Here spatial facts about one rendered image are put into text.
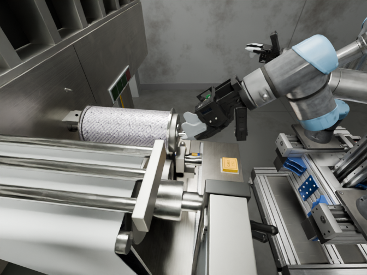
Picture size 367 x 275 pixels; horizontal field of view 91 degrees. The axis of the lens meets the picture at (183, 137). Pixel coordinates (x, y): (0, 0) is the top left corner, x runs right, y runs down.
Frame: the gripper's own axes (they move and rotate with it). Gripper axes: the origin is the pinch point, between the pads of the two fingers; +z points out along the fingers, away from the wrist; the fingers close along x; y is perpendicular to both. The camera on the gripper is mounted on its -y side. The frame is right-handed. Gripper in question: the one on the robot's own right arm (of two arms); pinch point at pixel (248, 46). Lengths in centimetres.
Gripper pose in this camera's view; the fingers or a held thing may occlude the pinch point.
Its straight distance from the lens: 131.0
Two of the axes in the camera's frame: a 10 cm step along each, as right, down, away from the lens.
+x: 4.2, -7.3, 5.4
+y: 0.6, 6.2, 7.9
